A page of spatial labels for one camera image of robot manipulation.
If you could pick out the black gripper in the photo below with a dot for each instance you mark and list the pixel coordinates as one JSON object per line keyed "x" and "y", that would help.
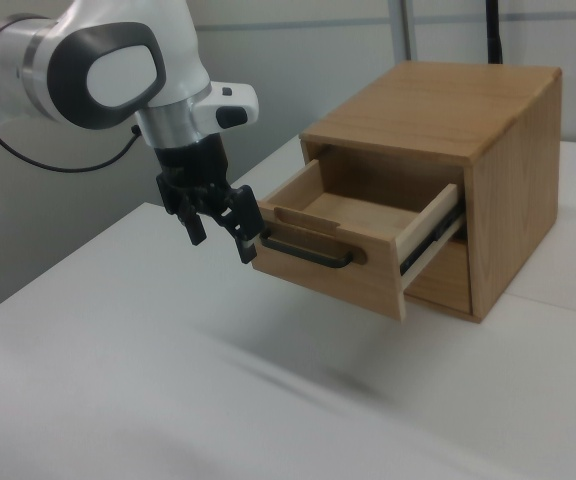
{"x": 193, "y": 162}

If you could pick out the grey partition post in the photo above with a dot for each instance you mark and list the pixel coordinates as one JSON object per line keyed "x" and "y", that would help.
{"x": 408, "y": 30}

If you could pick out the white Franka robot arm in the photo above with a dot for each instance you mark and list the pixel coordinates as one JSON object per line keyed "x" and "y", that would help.
{"x": 118, "y": 75}

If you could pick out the black pole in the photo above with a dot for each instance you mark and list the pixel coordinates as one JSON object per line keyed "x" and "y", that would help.
{"x": 494, "y": 35}

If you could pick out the black metal drawer slide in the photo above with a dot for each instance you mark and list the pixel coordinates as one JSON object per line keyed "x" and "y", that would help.
{"x": 433, "y": 235}

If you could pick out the wooden drawer cabinet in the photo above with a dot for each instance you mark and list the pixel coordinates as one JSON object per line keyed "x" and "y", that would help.
{"x": 518, "y": 200}

